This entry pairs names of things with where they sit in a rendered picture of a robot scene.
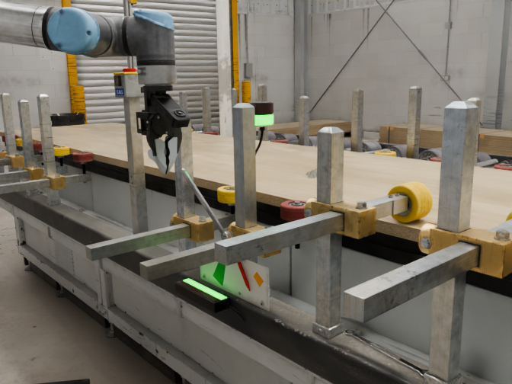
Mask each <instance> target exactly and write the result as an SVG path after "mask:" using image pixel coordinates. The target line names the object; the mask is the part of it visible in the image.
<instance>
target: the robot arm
mask: <svg viewBox="0 0 512 384"><path fill-rule="evenodd" d="M0 42H2V43H12V44H17V45H23V46H34V47H39V48H45V49H48V50H53V51H59V52H64V53H68V54H72V55H84V56H87V57H91V58H98V57H112V56H136V63H137V73H138V83H139V84H140V85H145V86H142V87H141V93H144V101H145V110H142V111H141V112H136V125H137V133H141V134H142V135H144V136H146V139H147V143H148V144H149V147H150V149H149V150H148V156H149V158H150V159H151V160H153V161H154V162H155V163H156V164H157V166H158V169H159V170H160V171H161V172H162V174H168V172H169V171H170V170H171V168H172V166H173V164H174V161H175V159H176V157H177V154H178V152H179V149H180V146H181V141H182V132H181V127H188V125H189V122H190V116H189V115H188V114H187V113H186V112H185V111H184V110H183V109H182V108H181V107H180V106H179V105H178V104H177V103H176V102H175V101H174V99H173V98H172V97H171V96H170V95H169V94H166V91H173V85H171V84H176V83H177V75H176V65H175V51H174V24H173V17H172V16H171V15H170V14H169V13H167V12H163V11H153V10H135V11H134V12H133V16H124V17H105V16H101V15H99V14H94V13H91V12H88V11H85V10H83V9H80V8H75V7H66V8H60V7H54V6H48V7H46V6H40V5H29V4H24V3H18V2H7V1H2V0H0ZM138 118H140V123H141V129H139V121H138ZM164 134H167V136H166V137H165V141H162V140H160V139H159V138H161V137H162V135H164ZM165 160H166V162H165Z"/></svg>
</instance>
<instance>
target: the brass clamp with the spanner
mask: <svg viewBox="0 0 512 384"><path fill-rule="evenodd" d="M262 229H264V226H260V225H256V226H252V227H249V228H246V229H245V228H242V227H240V226H236V225H235V222H233V223H231V224H230V225H229V227H228V228H227V231H228V230H230V231H231V232H232V234H233V237H236V236H240V235H244V234H248V233H251V232H256V231H259V230H262ZM279 253H281V249H280V250H277V251H272V252H270V253H267V254H263V255H260V257H263V258H267V257H270V256H272V255H276V254H279Z"/></svg>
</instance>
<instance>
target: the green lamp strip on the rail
mask: <svg viewBox="0 0 512 384"><path fill-rule="evenodd" d="M183 281H184V282H186V283H189V284H190V285H192V286H195V287H196V288H198V289H200V290H202V291H204V292H206V293H209V294H210V295H212V296H215V297H216V298H218V299H221V300H222V299H225V298H227V297H225V296H224V295H222V294H220V293H218V292H215V291H213V290H211V289H209V288H207V287H205V286H203V285H201V284H199V283H197V282H195V281H193V280H191V279H189V278H188V279H186V280H183Z"/></svg>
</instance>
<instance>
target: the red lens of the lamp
mask: <svg viewBox="0 0 512 384"><path fill-rule="evenodd" d="M251 105H252V106H254V114H272V113H273V112H274V103H269V104H251Z"/></svg>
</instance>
